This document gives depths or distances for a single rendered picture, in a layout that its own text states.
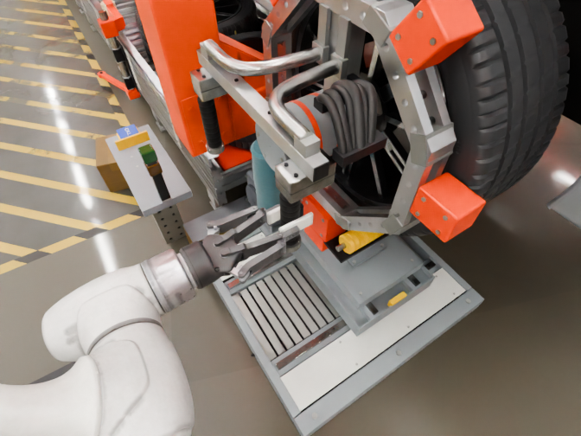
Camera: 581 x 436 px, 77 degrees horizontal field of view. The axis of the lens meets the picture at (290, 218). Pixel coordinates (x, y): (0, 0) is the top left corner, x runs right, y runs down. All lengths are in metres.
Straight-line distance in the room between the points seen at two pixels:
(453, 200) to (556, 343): 1.14
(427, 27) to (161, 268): 0.51
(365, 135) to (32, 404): 0.53
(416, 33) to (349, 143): 0.17
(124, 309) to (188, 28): 0.75
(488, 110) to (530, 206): 1.49
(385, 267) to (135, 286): 0.96
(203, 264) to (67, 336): 0.20
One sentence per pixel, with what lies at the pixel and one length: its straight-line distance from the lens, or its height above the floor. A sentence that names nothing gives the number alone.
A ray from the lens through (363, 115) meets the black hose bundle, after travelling 0.59.
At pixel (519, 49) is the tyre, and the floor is 1.07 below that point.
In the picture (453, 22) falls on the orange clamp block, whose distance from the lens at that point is 0.59.
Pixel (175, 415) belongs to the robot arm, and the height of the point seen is 0.89.
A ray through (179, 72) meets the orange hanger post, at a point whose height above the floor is 0.82.
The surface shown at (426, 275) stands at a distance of 1.48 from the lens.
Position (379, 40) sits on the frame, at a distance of 0.65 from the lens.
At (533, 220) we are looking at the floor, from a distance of 2.07.
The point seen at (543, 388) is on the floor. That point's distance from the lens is 1.64.
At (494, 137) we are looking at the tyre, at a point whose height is 0.97.
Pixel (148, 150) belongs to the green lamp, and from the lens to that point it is 1.13.
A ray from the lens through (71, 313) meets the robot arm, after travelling 0.60.
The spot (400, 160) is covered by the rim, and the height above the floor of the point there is 0.80.
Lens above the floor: 1.35
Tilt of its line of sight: 51 degrees down
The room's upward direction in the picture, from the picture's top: straight up
